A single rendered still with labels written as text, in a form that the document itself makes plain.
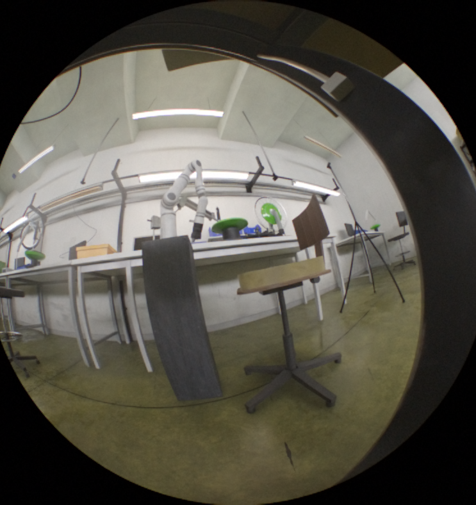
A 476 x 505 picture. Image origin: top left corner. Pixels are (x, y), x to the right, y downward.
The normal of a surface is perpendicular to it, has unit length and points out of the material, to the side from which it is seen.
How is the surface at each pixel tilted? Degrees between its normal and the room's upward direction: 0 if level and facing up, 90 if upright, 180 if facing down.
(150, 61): 180
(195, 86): 180
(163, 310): 90
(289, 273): 90
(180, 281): 90
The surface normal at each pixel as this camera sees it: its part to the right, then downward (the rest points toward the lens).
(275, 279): -0.01, -0.20
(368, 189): -0.93, 0.11
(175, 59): 0.18, 0.96
